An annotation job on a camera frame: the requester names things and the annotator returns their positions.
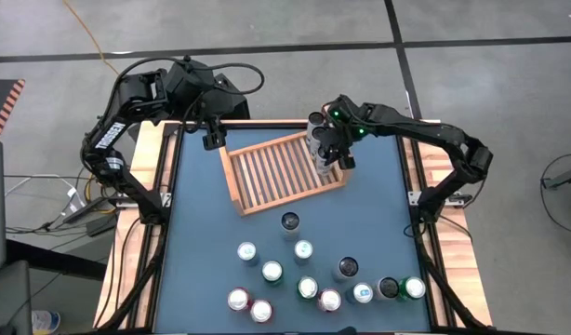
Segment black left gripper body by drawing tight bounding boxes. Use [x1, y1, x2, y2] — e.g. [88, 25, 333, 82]
[203, 125, 227, 141]

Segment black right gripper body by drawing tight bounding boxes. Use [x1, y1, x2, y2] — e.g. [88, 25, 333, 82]
[329, 123, 359, 159]

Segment blue silver Red Bull can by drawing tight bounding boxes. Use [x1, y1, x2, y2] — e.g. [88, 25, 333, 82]
[236, 240, 261, 267]
[293, 239, 314, 266]
[345, 282, 375, 306]

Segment green Sprite can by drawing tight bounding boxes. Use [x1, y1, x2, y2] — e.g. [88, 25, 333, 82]
[398, 275, 428, 302]
[296, 275, 320, 302]
[260, 260, 285, 286]

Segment wooden slatted shelf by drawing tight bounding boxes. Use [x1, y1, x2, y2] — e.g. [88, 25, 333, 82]
[218, 129, 352, 218]

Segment black power adapter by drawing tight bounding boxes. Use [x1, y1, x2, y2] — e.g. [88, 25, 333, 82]
[85, 214, 118, 237]

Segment red Coca-Cola can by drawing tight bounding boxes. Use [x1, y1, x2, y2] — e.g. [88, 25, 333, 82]
[317, 288, 343, 314]
[249, 299, 274, 325]
[226, 287, 253, 313]

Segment black power strip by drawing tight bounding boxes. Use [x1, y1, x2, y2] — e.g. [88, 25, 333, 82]
[61, 197, 114, 224]

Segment black floor bar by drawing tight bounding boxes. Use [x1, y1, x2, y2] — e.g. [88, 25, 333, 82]
[5, 239, 108, 282]

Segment grey stand foot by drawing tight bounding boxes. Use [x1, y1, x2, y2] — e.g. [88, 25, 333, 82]
[540, 165, 571, 191]

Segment white blue container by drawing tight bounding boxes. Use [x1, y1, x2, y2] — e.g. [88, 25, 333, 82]
[32, 310, 62, 335]

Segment black aluminium table frame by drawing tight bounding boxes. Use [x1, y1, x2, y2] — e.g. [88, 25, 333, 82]
[95, 118, 494, 335]

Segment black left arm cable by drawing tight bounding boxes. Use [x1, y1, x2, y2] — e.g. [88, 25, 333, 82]
[191, 61, 266, 97]

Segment white cable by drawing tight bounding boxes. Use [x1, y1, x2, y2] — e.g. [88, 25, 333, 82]
[4, 174, 85, 210]

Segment yellow floor cable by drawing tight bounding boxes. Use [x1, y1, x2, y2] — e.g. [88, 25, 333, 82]
[61, 0, 121, 75]

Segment black floor cable loop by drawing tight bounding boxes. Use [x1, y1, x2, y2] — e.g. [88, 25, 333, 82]
[539, 153, 571, 234]

